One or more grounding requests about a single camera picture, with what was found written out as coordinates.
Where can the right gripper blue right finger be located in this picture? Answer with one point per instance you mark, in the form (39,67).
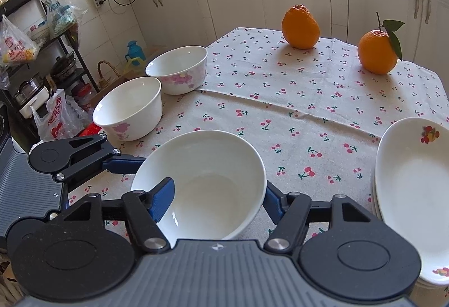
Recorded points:
(276,203)

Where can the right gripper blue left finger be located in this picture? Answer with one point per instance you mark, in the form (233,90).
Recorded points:
(159,198)

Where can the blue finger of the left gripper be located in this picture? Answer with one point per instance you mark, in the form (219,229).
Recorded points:
(123,164)

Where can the white bowl pink flowers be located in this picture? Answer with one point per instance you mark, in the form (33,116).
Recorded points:
(132,110)

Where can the plain white bowl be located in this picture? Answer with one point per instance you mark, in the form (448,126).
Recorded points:
(219,184)

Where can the white plate with fruit print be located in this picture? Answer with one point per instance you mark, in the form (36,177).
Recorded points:
(411,178)

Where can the white plate stack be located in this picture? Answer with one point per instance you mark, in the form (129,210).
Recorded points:
(423,283)

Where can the white kitchen cabinets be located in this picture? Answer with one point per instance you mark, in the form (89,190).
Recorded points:
(423,37)

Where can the red white plastic bag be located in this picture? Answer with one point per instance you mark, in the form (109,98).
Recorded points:
(64,119)

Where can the wicker basket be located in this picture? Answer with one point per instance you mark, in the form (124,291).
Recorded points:
(104,67)

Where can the cherry print tablecloth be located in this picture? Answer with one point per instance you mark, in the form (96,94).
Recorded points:
(315,117)

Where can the blue thermos jug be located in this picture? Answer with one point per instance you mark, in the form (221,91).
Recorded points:
(135,55)

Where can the black metal shelf rack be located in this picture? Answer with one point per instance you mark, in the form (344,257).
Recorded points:
(62,19)

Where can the bumpy orange without leaves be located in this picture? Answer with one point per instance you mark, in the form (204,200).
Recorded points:
(299,28)

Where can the orange with green leaves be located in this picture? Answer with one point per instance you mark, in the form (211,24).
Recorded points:
(380,49)

